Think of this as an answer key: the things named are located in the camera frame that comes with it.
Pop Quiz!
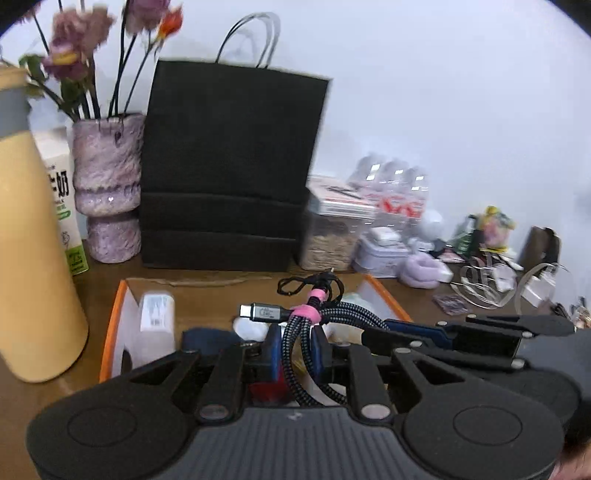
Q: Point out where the red artificial rose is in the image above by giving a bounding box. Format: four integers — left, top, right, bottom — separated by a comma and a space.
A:
249, 380, 293, 407

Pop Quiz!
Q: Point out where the braided usb cable bundle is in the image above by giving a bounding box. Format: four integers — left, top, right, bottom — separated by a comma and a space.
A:
238, 271, 394, 408

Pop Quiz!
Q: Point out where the white plastic bottle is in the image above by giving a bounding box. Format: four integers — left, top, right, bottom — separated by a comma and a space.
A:
131, 291, 176, 368

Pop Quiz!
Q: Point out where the dark blue pouch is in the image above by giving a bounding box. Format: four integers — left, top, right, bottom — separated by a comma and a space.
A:
180, 327, 242, 356

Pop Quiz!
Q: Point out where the red cardboard box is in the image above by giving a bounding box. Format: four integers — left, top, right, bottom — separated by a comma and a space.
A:
98, 272, 414, 384

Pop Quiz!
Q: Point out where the purple hair scrunchie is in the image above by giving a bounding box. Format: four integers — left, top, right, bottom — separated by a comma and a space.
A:
399, 252, 441, 290

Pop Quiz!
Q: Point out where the white tin box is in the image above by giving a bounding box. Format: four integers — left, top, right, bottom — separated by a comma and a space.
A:
352, 231, 410, 279

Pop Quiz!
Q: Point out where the white round lamp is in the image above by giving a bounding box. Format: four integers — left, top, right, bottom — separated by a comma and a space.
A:
417, 209, 445, 242

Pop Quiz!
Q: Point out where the clear jar of grains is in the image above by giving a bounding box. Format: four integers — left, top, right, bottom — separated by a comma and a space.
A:
298, 176, 377, 271

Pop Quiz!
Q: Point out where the water bottle pack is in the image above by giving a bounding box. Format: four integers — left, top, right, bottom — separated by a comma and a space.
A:
348, 153, 429, 232

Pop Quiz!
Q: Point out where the yellow thermos jug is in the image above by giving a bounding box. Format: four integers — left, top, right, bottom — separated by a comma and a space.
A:
0, 66, 88, 383

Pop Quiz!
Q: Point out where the black paper bag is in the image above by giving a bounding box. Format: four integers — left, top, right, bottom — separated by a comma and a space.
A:
139, 12, 329, 272

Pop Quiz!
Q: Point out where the purple textured vase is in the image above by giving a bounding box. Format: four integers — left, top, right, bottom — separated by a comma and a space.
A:
72, 114, 145, 264

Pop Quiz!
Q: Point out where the fresh milk carton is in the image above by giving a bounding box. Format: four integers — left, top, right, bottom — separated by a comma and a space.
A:
33, 127, 88, 275

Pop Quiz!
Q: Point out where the dried flower bouquet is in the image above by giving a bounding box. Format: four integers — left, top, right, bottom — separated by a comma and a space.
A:
19, 1, 183, 122

